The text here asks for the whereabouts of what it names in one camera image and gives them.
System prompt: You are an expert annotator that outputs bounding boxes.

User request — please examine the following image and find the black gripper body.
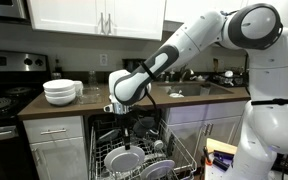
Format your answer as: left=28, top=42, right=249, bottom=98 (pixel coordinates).
left=117, top=113, right=134, bottom=133

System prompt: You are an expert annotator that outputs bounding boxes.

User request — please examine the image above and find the white round plate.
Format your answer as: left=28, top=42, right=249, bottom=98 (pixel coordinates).
left=103, top=145, right=146, bottom=173

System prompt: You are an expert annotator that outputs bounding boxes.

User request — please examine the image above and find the white plate standing in rack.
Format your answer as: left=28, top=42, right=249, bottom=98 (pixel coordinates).
left=139, top=159, right=176, bottom=180

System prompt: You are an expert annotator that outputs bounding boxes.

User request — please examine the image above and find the dark bowl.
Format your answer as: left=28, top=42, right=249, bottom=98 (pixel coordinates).
left=132, top=116, right=158, bottom=138

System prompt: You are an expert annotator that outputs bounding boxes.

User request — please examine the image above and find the white cup in rack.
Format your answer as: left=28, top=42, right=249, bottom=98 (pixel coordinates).
left=153, top=139, right=165, bottom=150

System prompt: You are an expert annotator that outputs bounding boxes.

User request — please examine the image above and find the clear glass food container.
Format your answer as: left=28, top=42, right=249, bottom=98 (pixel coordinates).
left=78, top=87, right=102, bottom=105

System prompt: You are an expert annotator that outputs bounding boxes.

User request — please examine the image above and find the clear glass jar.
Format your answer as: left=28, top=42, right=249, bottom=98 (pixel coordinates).
left=87, top=69, right=100, bottom=93

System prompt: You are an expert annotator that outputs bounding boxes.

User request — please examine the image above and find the dark translucent kitchen appliance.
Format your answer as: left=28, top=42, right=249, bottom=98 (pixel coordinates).
left=122, top=58, right=147, bottom=73

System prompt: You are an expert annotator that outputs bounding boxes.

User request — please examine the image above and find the white ceramic mug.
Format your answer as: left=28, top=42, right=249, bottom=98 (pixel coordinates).
left=73, top=80, right=84, bottom=98

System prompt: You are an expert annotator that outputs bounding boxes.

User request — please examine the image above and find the white sink base cabinet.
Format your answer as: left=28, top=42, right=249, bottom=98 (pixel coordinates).
left=163, top=100, right=252, bottom=159

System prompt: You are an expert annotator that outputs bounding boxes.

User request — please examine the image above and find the small soap bottle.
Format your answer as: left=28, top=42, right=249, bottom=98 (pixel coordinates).
left=168, top=68, right=177, bottom=83

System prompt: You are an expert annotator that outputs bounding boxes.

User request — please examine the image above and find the white base cabinet with drawer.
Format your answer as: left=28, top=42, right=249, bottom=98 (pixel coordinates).
left=22, top=115, right=89, bottom=180

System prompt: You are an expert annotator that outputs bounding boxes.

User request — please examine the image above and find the white ceramic bowl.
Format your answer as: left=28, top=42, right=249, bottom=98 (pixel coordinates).
left=42, top=78, right=76, bottom=93
left=44, top=89, right=76, bottom=99
left=44, top=93, right=77, bottom=107

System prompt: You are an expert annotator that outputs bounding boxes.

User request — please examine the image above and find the steel sink faucet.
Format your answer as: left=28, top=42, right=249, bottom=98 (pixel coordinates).
left=178, top=66, right=196, bottom=83

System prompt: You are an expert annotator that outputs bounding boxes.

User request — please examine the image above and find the steel kitchen sink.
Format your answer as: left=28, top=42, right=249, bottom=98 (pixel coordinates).
left=157, top=81, right=234, bottom=98

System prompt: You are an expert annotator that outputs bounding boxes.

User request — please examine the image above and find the wooden board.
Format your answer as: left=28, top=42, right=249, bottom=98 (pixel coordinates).
left=205, top=137, right=238, bottom=156

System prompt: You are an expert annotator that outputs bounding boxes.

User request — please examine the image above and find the brown wooden utensil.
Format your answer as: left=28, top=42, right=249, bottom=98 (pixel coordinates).
left=212, top=58, right=220, bottom=73

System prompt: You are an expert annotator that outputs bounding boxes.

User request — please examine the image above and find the black dish drying rack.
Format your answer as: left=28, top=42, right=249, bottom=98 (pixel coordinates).
left=212, top=68, right=250, bottom=88

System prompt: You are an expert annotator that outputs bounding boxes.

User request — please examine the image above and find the black steel kitchen stove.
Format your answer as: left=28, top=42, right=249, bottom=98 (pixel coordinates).
left=0, top=49, right=50, bottom=180

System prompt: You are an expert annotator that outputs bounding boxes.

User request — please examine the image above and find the steel over-range microwave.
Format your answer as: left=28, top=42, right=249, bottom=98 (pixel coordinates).
left=0, top=0, right=30, bottom=23

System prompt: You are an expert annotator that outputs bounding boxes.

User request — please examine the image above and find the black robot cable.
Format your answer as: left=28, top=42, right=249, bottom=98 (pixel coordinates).
left=145, top=91, right=161, bottom=129

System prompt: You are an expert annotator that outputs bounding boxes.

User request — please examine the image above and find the wire dishwasher rack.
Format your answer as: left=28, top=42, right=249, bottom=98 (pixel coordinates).
left=88, top=114, right=198, bottom=180

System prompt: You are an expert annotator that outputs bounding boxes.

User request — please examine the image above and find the white wall outlet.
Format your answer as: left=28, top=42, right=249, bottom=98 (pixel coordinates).
left=99, top=53, right=109, bottom=67

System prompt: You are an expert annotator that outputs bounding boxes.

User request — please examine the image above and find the steel drawer handle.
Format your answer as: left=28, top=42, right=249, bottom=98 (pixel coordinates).
left=39, top=128, right=68, bottom=136

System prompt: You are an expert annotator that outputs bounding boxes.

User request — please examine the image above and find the orange handled tool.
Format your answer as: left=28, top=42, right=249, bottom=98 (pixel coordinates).
left=202, top=146, right=214, bottom=167

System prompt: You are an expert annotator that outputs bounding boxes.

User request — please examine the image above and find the steel cabinet bar handle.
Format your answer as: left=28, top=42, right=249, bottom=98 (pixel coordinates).
left=98, top=12, right=106, bottom=35
left=106, top=13, right=113, bottom=35

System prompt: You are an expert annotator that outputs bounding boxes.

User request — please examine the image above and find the white two-door wall cabinet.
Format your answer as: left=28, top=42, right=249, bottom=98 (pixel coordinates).
left=26, top=0, right=167, bottom=42

